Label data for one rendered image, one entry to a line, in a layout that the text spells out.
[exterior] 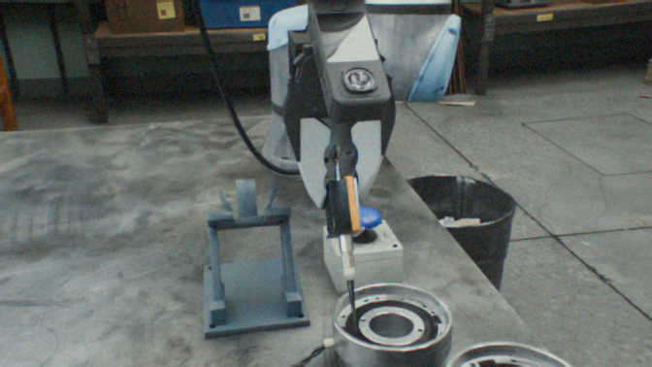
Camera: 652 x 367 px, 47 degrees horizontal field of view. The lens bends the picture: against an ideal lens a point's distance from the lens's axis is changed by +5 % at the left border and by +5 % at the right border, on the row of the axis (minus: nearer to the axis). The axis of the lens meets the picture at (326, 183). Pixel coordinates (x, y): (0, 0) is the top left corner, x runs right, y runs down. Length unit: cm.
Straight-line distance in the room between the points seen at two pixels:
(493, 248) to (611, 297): 66
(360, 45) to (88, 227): 50
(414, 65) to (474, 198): 111
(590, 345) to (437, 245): 136
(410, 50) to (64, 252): 49
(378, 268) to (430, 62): 33
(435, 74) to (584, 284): 157
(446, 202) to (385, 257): 133
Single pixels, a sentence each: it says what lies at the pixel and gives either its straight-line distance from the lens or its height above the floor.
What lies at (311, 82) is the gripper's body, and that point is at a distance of 60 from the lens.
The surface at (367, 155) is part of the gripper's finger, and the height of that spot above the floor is 97.
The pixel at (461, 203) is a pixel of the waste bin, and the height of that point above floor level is 35.
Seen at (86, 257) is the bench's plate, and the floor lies 80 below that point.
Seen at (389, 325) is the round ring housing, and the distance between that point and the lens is 68.
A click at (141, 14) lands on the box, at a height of 55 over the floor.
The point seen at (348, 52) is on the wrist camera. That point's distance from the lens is 55.
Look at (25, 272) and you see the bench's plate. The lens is 87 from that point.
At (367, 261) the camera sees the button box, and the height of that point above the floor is 83.
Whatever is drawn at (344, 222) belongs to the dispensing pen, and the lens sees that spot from 62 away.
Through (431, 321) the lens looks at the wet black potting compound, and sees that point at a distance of 66.
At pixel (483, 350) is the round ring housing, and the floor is 84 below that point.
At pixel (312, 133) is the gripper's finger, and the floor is 100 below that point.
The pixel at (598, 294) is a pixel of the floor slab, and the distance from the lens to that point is 241.
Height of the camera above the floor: 119
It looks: 23 degrees down
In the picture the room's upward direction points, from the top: 1 degrees counter-clockwise
